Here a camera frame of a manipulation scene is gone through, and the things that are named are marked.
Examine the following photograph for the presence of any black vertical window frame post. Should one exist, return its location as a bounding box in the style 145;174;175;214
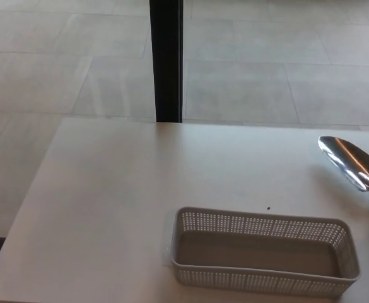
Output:
148;0;184;124

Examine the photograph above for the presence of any grey perforated plastic basket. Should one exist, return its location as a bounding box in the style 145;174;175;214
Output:
170;206;362;299

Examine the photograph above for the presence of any silver metal garden trowel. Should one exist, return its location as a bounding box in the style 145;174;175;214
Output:
317;135;369;194

